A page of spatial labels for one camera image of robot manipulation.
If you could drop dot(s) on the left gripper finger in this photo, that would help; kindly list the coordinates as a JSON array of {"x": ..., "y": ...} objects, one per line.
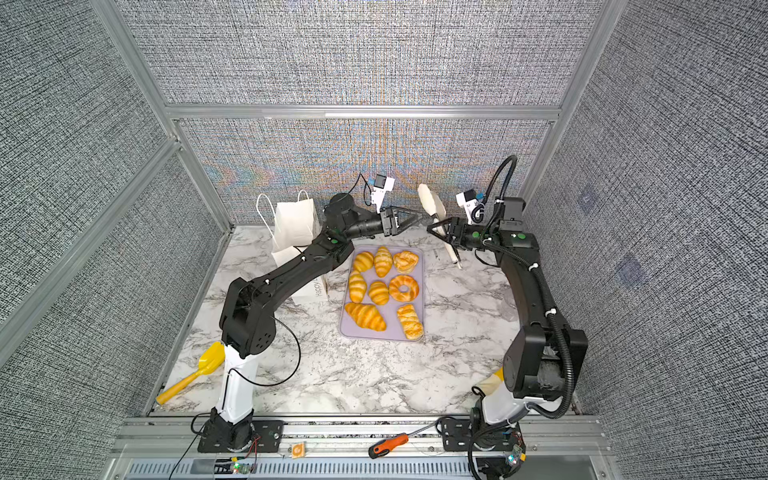
[
  {"x": 411, "y": 226},
  {"x": 407, "y": 211}
]

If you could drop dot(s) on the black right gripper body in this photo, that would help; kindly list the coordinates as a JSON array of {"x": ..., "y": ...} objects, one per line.
[{"x": 471, "y": 237}]

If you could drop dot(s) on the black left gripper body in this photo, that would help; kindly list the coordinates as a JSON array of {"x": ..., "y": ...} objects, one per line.
[{"x": 383, "y": 215}]

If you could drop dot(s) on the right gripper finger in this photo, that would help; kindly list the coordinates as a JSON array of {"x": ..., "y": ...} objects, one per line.
[
  {"x": 447, "y": 224},
  {"x": 438, "y": 231}
]

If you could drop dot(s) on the white paper gift bag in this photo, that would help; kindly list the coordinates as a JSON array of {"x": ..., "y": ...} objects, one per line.
[{"x": 296, "y": 224}]

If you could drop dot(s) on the large croissant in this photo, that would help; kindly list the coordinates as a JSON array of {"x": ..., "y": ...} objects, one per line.
[{"x": 366, "y": 316}]

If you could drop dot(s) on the braided bread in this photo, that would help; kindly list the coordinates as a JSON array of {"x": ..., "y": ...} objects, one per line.
[{"x": 411, "y": 324}]

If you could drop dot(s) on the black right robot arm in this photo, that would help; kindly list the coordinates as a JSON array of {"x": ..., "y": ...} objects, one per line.
[{"x": 541, "y": 366}]

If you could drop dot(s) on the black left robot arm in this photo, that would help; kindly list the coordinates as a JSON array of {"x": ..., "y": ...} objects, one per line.
[{"x": 248, "y": 322}]

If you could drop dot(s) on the twisted knot bread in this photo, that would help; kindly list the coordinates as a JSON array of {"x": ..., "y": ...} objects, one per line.
[{"x": 406, "y": 261}]

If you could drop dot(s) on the croissant back middle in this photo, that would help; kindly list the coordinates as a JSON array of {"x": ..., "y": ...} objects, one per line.
[{"x": 383, "y": 261}]

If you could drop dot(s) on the small striped bun back left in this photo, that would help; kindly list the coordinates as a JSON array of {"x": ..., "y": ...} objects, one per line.
[{"x": 363, "y": 261}]

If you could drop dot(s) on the small round striped bun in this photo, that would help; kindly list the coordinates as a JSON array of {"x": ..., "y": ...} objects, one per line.
[{"x": 378, "y": 292}]

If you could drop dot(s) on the lavender plastic tray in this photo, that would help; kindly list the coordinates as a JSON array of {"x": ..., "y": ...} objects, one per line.
[{"x": 394, "y": 331}]

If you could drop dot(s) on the small oblong striped roll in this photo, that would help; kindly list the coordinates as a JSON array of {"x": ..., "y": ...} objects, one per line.
[{"x": 357, "y": 287}]

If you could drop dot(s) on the yellow work glove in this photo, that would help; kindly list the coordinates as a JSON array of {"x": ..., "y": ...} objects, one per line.
[{"x": 489, "y": 385}]

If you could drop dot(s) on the yellow plastic scoop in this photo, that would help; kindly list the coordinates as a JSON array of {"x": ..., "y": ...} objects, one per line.
[{"x": 208, "y": 362}]

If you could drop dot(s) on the small orange tag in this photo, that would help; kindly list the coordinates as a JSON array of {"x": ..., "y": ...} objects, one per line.
[{"x": 298, "y": 450}]

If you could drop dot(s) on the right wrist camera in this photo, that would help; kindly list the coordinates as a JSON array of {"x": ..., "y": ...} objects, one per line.
[{"x": 473, "y": 204}]

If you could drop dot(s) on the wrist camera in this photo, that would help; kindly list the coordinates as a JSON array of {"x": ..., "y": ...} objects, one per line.
[
  {"x": 473, "y": 204},
  {"x": 381, "y": 185}
]

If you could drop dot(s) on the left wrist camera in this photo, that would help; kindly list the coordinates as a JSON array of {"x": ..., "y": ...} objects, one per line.
[{"x": 381, "y": 185}]

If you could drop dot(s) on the ring shaped bread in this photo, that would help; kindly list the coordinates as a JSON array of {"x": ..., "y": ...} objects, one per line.
[{"x": 404, "y": 288}]

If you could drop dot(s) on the orange handled screwdriver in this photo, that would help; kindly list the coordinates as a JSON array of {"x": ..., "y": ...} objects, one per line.
[{"x": 387, "y": 445}]

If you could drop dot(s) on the aluminium front rail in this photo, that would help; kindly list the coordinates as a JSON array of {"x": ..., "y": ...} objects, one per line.
[{"x": 165, "y": 447}]

